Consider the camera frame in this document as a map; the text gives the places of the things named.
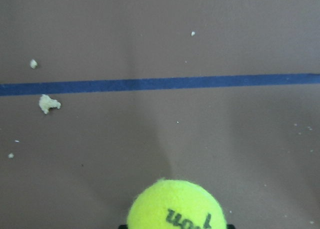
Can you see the yellow tennis ball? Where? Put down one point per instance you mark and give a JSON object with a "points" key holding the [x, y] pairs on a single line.
{"points": [[175, 204]]}

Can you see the foam crumb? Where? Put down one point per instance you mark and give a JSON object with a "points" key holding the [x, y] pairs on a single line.
{"points": [[46, 103]]}

